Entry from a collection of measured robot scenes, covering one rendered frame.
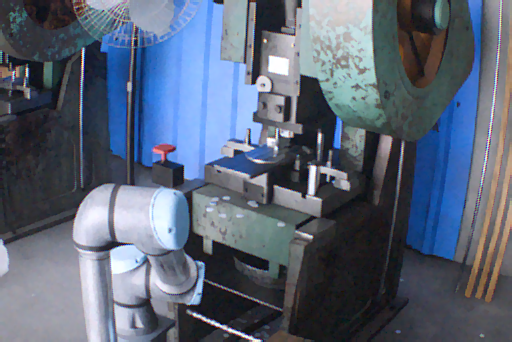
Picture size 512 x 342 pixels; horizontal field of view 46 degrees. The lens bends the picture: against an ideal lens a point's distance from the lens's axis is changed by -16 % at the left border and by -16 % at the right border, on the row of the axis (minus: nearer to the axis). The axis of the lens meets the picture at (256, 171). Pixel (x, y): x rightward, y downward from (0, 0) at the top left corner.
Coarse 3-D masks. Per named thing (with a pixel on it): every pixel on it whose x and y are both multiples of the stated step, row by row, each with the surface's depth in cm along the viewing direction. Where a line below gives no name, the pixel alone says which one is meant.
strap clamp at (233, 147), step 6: (246, 132) 237; (234, 138) 244; (246, 138) 237; (228, 144) 241; (234, 144) 240; (240, 144) 238; (246, 144) 237; (252, 144) 238; (258, 144) 239; (222, 150) 242; (228, 150) 240; (234, 150) 240; (240, 150) 242; (246, 150) 237
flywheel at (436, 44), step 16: (400, 0) 182; (416, 0) 180; (432, 0) 178; (448, 0) 211; (400, 16) 184; (416, 16) 181; (432, 16) 179; (448, 16) 185; (400, 32) 189; (416, 32) 200; (432, 32) 183; (448, 32) 215; (400, 48) 193; (432, 48) 214; (416, 64) 205; (432, 64) 212; (416, 80) 207
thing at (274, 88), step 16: (272, 32) 212; (288, 32) 213; (272, 48) 213; (288, 48) 210; (272, 64) 214; (288, 64) 211; (272, 80) 216; (288, 80) 213; (272, 96) 214; (288, 96) 213; (304, 96) 215; (272, 112) 215; (288, 112) 215; (304, 112) 218
